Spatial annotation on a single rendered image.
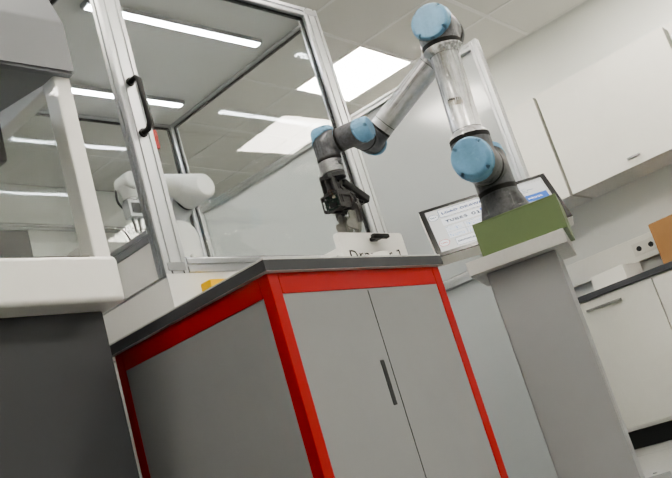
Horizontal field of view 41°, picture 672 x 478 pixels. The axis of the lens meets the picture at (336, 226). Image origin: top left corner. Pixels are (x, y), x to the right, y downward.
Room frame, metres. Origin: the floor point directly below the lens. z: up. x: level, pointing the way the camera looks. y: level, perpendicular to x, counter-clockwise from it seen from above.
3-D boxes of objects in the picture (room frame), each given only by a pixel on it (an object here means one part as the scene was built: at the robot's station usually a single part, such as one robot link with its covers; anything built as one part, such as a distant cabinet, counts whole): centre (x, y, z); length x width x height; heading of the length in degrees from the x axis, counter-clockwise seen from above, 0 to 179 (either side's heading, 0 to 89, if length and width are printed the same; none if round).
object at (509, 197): (2.55, -0.48, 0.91); 0.15 x 0.15 x 0.10
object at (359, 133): (2.56, -0.14, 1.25); 0.11 x 0.11 x 0.08; 68
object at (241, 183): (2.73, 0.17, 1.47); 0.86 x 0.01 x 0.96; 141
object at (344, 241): (2.48, -0.08, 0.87); 0.29 x 0.02 x 0.11; 141
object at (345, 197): (2.57, -0.03, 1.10); 0.09 x 0.08 x 0.12; 141
